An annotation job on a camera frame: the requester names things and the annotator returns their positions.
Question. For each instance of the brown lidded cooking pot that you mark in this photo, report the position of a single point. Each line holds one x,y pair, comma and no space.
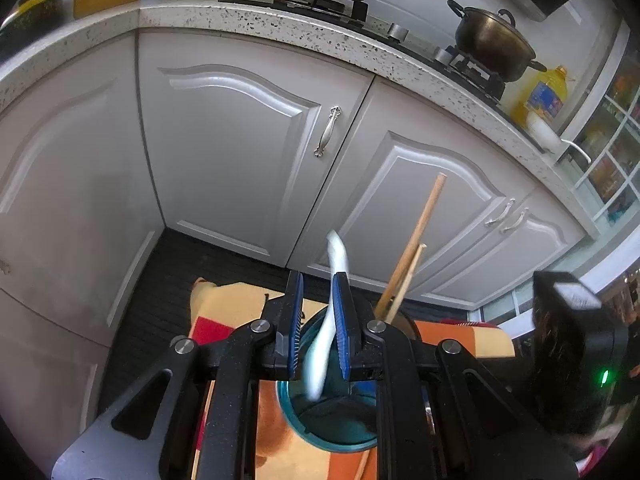
492,42

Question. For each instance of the yellow lidded black pot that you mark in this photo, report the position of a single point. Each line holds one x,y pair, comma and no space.
32,20

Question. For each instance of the dark ribbed floor mat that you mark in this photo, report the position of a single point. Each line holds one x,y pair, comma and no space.
200,260

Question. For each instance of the teal rimmed white cup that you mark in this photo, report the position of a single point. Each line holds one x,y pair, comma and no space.
340,420

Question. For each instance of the speckled stone countertop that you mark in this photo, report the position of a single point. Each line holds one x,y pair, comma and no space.
250,17

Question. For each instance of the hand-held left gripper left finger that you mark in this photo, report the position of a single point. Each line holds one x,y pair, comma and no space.
296,320

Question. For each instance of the white framed glass door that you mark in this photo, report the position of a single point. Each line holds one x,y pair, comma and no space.
615,160

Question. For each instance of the yellow cooking oil bottle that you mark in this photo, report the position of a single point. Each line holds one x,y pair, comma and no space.
547,95

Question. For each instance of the white plastic spoon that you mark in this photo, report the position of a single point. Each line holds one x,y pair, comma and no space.
340,255

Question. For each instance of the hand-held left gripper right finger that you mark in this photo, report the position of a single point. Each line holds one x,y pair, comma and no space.
341,320

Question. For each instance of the metal stove knob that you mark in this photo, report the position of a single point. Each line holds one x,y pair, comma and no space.
443,55
398,31

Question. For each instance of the black gas hob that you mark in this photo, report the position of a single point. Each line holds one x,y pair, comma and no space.
320,0

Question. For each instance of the wooden chopstick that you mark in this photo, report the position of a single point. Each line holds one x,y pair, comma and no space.
412,270
425,215

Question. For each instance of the orange yellow printed blanket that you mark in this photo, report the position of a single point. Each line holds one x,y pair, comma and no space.
225,310

